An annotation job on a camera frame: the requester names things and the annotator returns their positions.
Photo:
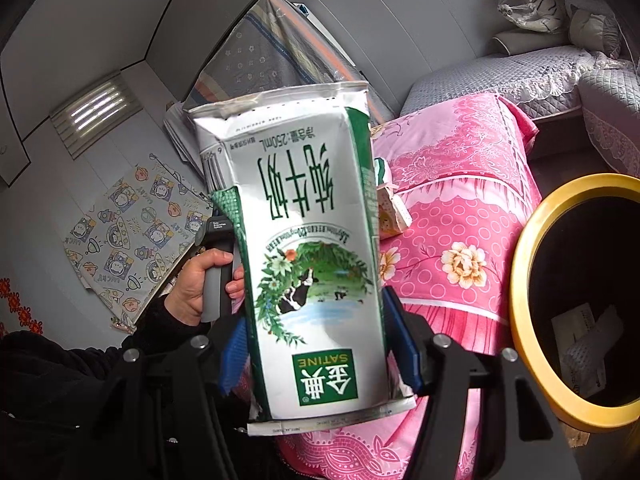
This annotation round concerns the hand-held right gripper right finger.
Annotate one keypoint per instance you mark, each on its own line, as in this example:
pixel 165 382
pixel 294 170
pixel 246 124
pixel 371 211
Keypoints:
pixel 400 340

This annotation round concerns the grey quilted sofa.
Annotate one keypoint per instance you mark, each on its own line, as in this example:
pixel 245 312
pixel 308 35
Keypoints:
pixel 475 75

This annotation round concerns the small yellow white carton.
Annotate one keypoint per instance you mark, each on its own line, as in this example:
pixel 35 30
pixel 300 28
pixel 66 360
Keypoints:
pixel 392 215

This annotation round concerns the grey plush cushion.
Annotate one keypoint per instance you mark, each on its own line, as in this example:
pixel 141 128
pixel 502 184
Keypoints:
pixel 592 25

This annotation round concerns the person's left forearm black sleeve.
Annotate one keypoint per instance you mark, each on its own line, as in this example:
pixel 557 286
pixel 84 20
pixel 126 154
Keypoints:
pixel 60 385

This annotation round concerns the folded striped blanket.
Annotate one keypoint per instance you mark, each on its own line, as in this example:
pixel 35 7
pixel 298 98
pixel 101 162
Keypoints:
pixel 270 50

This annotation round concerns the person's left hand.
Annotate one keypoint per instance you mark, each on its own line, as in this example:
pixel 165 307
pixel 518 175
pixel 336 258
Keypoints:
pixel 187 290

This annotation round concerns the cartoon printed cloth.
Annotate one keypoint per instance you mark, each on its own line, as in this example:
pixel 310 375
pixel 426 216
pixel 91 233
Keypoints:
pixel 125 240

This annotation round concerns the yellow-rimmed black trash bin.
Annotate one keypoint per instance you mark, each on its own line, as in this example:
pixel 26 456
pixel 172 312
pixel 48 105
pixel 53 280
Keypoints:
pixel 525 260

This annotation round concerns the white slatted wall vent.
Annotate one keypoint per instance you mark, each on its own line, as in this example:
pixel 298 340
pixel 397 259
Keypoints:
pixel 95 112

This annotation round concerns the white green milk carton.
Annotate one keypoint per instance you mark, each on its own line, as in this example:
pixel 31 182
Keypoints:
pixel 305 240

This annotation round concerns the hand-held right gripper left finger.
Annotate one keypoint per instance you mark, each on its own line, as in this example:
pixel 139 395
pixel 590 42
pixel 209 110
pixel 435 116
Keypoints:
pixel 232 357

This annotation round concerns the crumpled white paper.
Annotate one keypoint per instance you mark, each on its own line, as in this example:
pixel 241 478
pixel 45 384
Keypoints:
pixel 585 355

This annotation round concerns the pink floral blanket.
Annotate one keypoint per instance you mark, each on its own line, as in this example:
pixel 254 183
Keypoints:
pixel 450 210

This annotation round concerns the stack of white papers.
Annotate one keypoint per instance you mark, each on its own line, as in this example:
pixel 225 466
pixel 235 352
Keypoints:
pixel 180 135

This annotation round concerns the red flower wall sticker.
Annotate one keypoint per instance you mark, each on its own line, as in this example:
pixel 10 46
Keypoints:
pixel 22 315

